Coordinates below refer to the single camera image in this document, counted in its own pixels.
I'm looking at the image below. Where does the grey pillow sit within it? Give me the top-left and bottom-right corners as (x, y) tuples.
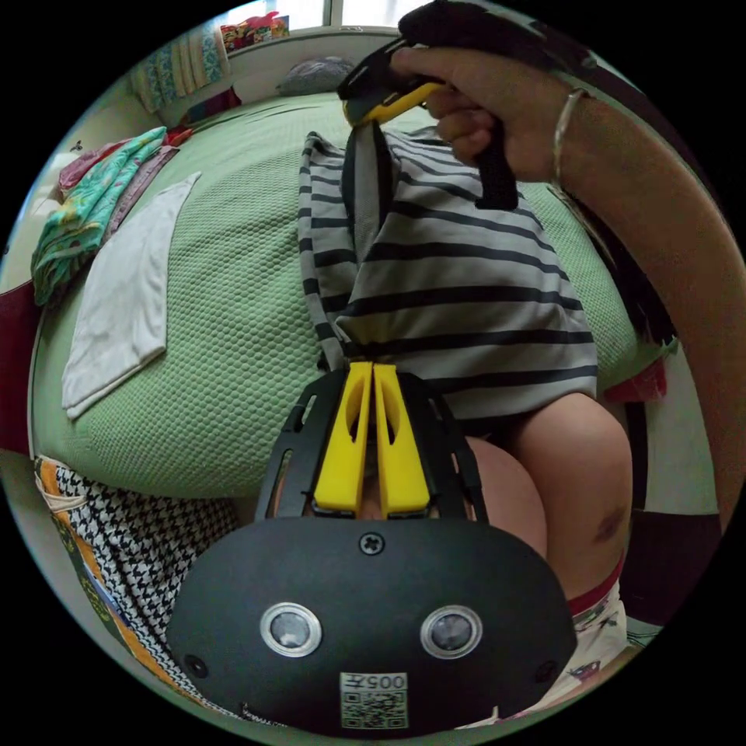
(275, 55), (357, 98)

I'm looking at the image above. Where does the houndstooth cloth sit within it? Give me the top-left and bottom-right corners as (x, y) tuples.
(33, 454), (249, 721)

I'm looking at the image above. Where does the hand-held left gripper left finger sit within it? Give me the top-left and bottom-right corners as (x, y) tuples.
(313, 361), (374, 518)

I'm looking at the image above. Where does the pile of clothes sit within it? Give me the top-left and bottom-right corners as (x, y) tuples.
(30, 125), (194, 309)

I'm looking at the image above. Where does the person's right hand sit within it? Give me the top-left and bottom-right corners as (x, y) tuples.
(389, 46), (578, 185)

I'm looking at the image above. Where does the bed with green quilt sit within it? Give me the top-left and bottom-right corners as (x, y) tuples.
(32, 87), (680, 502)

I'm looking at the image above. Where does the patterned curtain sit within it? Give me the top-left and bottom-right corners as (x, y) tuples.
(129, 26), (229, 113)

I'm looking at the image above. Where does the person's body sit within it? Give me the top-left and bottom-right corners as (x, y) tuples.
(463, 186), (727, 730)

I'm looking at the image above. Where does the black striped grey t-shirt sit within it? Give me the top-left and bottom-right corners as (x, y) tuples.
(297, 125), (600, 422)

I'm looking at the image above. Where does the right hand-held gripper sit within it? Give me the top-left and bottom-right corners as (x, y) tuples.
(336, 0), (591, 212)

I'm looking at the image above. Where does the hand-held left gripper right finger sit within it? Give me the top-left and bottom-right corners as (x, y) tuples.
(372, 362), (433, 518)

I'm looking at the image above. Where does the folded white garment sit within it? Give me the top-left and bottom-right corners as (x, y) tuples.
(61, 172), (204, 422)

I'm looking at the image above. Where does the person's right forearm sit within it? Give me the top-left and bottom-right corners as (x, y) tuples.
(550, 87), (746, 528)

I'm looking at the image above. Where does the colourful printed bag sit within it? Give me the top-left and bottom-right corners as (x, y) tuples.
(218, 10), (291, 54)

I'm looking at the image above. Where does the window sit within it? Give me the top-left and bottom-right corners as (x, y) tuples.
(285, 0), (435, 31)

